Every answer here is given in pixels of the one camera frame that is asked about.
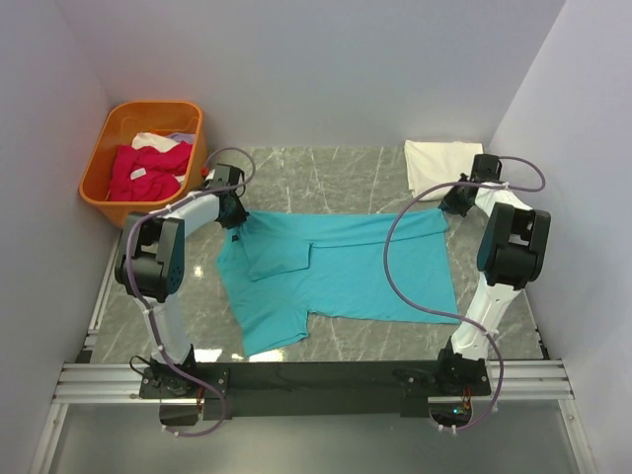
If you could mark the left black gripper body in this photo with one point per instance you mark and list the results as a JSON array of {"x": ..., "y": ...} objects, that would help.
[{"x": 238, "y": 215}]

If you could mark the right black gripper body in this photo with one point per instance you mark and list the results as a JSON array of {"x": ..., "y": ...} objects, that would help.
[{"x": 455, "y": 201}]

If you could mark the teal t-shirt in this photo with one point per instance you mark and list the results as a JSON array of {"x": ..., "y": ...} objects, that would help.
[{"x": 277, "y": 268}]

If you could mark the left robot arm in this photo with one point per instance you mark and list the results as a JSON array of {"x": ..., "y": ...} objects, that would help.
[{"x": 150, "y": 264}]

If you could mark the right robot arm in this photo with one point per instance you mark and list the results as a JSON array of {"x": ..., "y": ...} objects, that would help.
[{"x": 511, "y": 255}]

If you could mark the folded white t-shirt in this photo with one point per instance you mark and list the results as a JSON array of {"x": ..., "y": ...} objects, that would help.
[{"x": 433, "y": 163}]

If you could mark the lavender shirt in basket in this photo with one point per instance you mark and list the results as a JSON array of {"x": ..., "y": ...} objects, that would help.
[{"x": 179, "y": 137}]

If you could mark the red t-shirt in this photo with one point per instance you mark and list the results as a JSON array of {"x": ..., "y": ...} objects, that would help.
[{"x": 147, "y": 174}]

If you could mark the orange plastic basket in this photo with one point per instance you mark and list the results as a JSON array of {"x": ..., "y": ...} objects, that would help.
[{"x": 121, "y": 125}]

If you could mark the white shirt in basket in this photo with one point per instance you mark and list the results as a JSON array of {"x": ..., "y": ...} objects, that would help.
[{"x": 158, "y": 142}]

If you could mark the black base beam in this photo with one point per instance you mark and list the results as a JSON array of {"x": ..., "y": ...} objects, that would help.
[{"x": 261, "y": 389}]

